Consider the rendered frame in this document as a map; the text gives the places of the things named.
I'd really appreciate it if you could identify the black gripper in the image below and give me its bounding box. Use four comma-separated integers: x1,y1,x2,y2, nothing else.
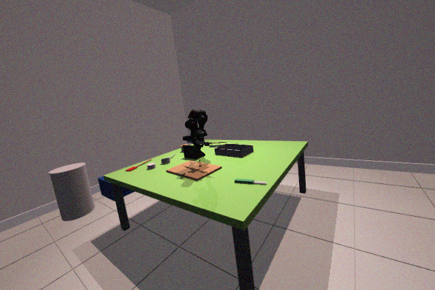
183,126,202,148

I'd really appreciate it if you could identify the wooden board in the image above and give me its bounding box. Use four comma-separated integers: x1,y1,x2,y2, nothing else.
166,160,222,181

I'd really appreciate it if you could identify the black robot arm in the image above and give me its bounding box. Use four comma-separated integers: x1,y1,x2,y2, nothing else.
185,109,207,142

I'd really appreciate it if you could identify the grey saucepan with long handle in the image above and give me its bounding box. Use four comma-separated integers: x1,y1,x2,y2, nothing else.
161,156,171,164

